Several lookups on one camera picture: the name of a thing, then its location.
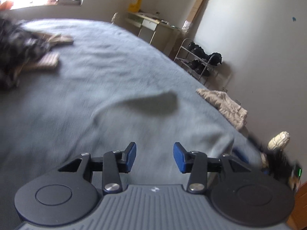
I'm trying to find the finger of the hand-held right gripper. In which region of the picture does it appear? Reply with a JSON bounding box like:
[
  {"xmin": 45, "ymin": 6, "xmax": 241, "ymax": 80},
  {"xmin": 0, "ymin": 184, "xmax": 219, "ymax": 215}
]
[
  {"xmin": 247, "ymin": 134, "xmax": 268, "ymax": 152},
  {"xmin": 233, "ymin": 148, "xmax": 250, "ymax": 164}
]

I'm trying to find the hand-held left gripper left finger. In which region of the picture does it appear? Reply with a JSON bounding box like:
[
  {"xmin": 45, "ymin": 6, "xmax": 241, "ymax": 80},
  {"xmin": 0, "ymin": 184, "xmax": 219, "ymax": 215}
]
[{"xmin": 58, "ymin": 142, "xmax": 137, "ymax": 195}]

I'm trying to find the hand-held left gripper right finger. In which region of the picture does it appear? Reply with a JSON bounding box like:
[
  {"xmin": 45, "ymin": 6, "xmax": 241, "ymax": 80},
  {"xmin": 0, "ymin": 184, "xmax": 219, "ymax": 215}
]
[{"xmin": 174, "ymin": 142, "xmax": 251, "ymax": 193}]

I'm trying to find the cream quilted slipper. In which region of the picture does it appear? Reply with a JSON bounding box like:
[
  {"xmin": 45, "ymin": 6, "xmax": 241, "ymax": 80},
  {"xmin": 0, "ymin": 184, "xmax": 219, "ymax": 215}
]
[{"xmin": 267, "ymin": 131, "xmax": 290, "ymax": 150}]

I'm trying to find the black shoe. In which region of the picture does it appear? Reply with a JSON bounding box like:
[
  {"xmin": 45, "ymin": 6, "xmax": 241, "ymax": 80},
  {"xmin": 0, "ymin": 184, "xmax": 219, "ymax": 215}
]
[
  {"xmin": 188, "ymin": 60, "xmax": 210, "ymax": 77},
  {"xmin": 187, "ymin": 42, "xmax": 208, "ymax": 61}
]

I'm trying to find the white metal shoe rack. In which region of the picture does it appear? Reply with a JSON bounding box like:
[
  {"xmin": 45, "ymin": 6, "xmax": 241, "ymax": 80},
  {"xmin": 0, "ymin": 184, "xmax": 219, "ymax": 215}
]
[{"xmin": 174, "ymin": 38, "xmax": 216, "ymax": 81}]

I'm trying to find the cream knit sweater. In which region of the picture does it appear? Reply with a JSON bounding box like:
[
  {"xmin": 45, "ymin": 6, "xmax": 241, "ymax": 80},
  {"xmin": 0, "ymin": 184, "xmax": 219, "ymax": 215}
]
[{"xmin": 14, "ymin": 53, "xmax": 60, "ymax": 73}]

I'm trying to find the white desk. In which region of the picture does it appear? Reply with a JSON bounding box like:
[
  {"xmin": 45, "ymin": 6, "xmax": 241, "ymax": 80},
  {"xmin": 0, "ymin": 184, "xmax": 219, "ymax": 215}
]
[{"xmin": 125, "ymin": 11, "xmax": 186, "ymax": 55}]

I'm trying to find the light tan cloth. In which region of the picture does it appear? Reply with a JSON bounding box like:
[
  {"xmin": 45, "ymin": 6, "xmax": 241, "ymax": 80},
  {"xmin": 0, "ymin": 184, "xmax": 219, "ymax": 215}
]
[{"xmin": 34, "ymin": 31, "xmax": 74, "ymax": 46}]

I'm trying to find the tall cardboard panel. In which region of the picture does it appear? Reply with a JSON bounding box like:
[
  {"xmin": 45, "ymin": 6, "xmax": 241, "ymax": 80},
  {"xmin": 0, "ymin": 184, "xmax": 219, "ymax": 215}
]
[{"xmin": 185, "ymin": 0, "xmax": 207, "ymax": 30}]

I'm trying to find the yellow box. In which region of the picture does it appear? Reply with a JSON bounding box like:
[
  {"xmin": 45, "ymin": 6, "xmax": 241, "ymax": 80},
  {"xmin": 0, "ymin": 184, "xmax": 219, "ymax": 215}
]
[{"xmin": 128, "ymin": 0, "xmax": 142, "ymax": 12}]

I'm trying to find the plaid shirt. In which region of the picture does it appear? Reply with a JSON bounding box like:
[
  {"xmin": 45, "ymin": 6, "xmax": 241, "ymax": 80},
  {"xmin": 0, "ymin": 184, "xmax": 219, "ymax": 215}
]
[{"xmin": 0, "ymin": 14, "xmax": 53, "ymax": 89}]

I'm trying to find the flat cardboard box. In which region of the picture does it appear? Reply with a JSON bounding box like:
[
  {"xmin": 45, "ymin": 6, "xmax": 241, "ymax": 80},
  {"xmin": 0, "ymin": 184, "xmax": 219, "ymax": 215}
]
[{"xmin": 56, "ymin": 0, "xmax": 83, "ymax": 6}]

